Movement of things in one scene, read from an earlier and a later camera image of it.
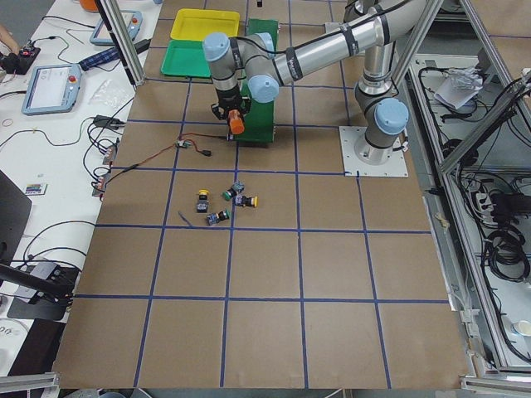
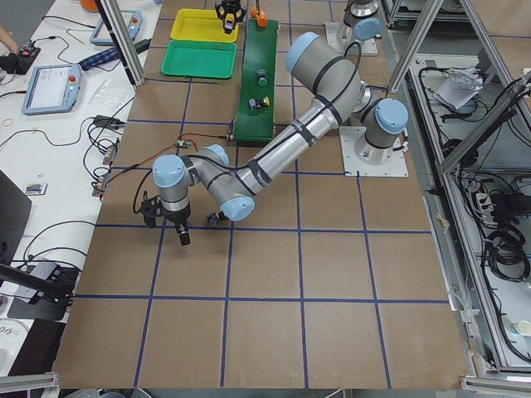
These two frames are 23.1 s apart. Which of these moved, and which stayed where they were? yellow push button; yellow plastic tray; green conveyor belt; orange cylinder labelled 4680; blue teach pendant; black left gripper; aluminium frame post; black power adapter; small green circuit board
Moved: orange cylinder labelled 4680; yellow push button; black left gripper
Stayed: yellow plastic tray; aluminium frame post; black power adapter; blue teach pendant; small green circuit board; green conveyor belt
